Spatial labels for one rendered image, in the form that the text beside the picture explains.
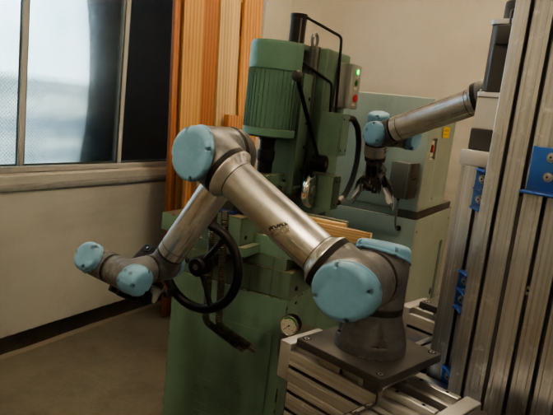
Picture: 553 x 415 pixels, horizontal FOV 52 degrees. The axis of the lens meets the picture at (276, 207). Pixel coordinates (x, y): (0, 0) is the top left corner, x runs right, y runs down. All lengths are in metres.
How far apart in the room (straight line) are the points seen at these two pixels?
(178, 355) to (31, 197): 1.19
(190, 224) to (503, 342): 0.74
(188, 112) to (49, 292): 1.24
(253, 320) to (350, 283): 0.89
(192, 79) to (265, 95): 1.57
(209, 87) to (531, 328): 2.72
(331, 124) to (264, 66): 0.34
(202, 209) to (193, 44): 2.12
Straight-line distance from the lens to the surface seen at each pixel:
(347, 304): 1.05
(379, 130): 1.75
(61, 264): 3.11
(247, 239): 1.77
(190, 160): 1.19
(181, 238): 1.44
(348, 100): 2.13
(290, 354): 1.34
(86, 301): 3.30
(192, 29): 3.42
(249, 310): 1.88
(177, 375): 2.12
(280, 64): 1.87
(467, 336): 1.29
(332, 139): 2.04
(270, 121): 1.87
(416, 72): 4.14
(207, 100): 3.58
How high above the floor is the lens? 1.29
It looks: 10 degrees down
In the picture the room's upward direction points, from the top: 7 degrees clockwise
